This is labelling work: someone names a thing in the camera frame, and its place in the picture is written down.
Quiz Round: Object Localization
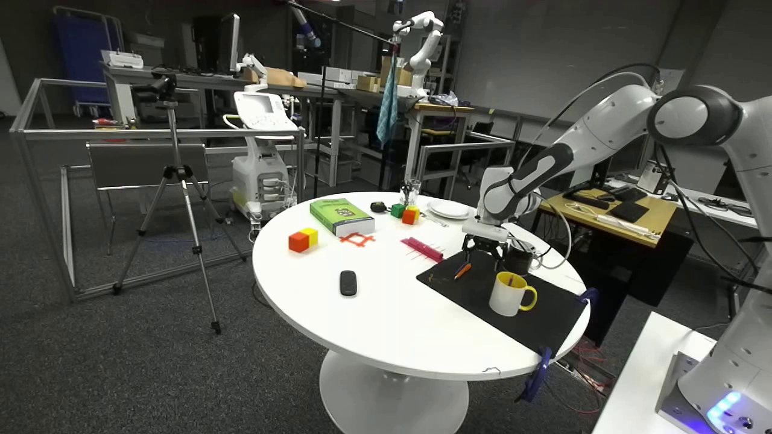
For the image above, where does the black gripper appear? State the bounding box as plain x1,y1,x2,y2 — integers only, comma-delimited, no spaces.
480,233,538,266

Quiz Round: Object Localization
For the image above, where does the white mug yellow inside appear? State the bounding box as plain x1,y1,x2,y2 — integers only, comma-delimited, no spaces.
486,269,539,317

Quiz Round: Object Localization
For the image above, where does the large white plate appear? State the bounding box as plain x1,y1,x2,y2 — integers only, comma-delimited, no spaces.
424,197,480,224

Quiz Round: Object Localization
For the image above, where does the small white plate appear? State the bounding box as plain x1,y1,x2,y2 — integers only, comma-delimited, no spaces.
430,199,473,219

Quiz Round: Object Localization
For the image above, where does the pink ruler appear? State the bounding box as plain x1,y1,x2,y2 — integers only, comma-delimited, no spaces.
400,235,445,265

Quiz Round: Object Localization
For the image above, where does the black mat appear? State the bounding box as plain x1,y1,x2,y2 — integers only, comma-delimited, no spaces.
415,245,588,356

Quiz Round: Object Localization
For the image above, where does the black keyboard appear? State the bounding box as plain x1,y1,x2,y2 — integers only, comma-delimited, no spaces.
562,188,617,211

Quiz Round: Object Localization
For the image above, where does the glass holding utensils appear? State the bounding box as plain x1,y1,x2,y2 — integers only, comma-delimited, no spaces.
397,178,424,209

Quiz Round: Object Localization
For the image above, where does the metal railing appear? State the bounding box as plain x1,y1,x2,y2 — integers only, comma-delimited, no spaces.
412,105,525,211

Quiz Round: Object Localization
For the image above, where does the white round table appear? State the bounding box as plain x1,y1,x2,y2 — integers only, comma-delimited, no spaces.
250,189,593,434

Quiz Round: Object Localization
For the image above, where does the black pad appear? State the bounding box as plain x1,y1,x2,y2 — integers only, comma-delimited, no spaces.
608,199,650,225

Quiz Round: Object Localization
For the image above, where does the wooden side table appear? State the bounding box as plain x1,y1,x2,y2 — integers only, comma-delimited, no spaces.
536,186,695,346

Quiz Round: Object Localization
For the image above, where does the black computer mouse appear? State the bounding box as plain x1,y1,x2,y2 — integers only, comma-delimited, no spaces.
337,266,358,299

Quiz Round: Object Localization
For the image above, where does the green book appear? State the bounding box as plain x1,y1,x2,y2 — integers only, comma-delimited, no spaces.
305,194,378,240

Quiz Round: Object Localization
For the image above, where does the teal cloth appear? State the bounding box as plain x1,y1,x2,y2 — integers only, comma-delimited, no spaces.
374,68,403,151

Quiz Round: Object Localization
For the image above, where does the black boom stand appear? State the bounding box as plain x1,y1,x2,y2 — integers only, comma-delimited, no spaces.
285,0,397,197

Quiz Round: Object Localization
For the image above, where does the white medical cart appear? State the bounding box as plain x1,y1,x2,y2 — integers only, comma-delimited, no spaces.
222,89,299,225

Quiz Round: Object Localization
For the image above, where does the blue trolley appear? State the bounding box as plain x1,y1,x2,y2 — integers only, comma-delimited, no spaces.
51,6,124,110

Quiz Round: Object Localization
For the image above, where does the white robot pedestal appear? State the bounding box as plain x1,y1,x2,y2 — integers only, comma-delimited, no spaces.
591,311,718,434

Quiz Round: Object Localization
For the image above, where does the black camera tripod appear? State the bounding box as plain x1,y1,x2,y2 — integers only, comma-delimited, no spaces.
111,94,248,338

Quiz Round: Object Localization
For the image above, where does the metal frame enclosure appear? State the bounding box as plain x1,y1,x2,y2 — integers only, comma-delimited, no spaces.
6,76,309,300

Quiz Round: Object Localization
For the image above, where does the black camera on tripod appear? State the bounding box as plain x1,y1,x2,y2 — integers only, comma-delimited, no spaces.
146,69,180,104

